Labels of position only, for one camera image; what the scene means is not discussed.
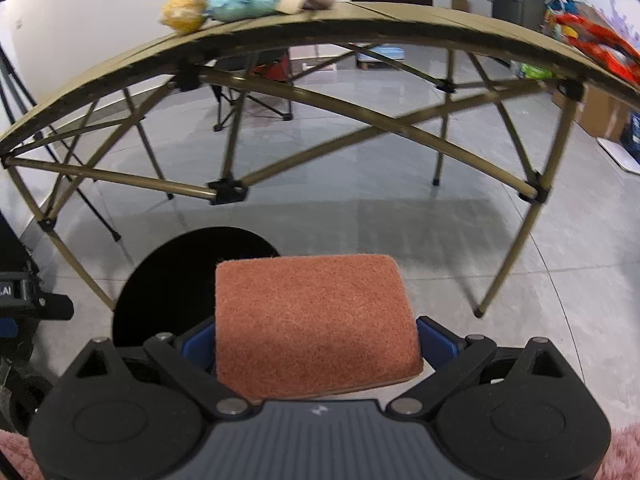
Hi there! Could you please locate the light blue pet feeder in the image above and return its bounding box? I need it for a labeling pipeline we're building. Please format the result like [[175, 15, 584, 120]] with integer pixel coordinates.
[[357, 45, 406, 68]]

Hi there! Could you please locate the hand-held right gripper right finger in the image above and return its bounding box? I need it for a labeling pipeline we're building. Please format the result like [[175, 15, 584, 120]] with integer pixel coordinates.
[[385, 316, 581, 418]]

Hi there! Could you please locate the green plastic bag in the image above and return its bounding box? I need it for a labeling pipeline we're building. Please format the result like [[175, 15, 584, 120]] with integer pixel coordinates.
[[520, 62, 553, 81]]

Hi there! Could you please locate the yellow and white plush toy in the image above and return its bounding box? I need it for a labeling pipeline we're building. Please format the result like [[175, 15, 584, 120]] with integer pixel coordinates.
[[160, 0, 210, 36]]

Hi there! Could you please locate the large cardboard box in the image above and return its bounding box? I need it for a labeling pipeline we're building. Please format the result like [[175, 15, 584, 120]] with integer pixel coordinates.
[[552, 82, 636, 141]]

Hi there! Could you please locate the blue printed bag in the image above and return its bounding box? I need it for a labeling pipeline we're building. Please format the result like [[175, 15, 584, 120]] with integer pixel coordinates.
[[622, 112, 640, 158]]

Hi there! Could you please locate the white flat board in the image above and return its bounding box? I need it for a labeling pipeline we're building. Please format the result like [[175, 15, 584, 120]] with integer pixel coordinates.
[[597, 137, 640, 176]]

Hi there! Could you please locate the orange scouring sponge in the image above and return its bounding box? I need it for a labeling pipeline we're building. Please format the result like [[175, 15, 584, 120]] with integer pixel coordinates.
[[215, 254, 425, 397]]

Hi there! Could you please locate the black round bin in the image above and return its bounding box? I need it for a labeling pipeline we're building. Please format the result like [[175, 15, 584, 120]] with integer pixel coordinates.
[[112, 226, 282, 356]]

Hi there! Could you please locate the tan folding camping table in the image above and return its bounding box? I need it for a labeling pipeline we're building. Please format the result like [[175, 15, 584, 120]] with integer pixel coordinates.
[[0, 1, 640, 318]]

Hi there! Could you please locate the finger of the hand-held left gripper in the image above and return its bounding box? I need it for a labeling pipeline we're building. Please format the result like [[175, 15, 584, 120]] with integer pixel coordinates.
[[31, 294, 75, 321]]

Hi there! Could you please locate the light blue plush toy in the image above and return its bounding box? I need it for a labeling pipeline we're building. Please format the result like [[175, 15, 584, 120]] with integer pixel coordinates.
[[206, 0, 282, 23]]

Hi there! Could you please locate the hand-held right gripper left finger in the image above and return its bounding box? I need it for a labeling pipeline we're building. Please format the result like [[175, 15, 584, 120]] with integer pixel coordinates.
[[60, 317, 253, 418]]

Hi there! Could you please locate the black folding cart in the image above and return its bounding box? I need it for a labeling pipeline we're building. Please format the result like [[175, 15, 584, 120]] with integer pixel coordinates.
[[0, 360, 53, 436]]

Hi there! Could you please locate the black folding camping chair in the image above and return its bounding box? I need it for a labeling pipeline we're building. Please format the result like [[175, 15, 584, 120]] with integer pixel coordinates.
[[212, 52, 296, 133]]

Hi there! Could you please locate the purple wall decoration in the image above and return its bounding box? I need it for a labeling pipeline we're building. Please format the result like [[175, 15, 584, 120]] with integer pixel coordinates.
[[607, 0, 640, 31]]

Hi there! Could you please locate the red foil snack bag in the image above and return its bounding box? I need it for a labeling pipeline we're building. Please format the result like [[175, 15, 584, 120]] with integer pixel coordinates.
[[545, 7, 640, 86]]

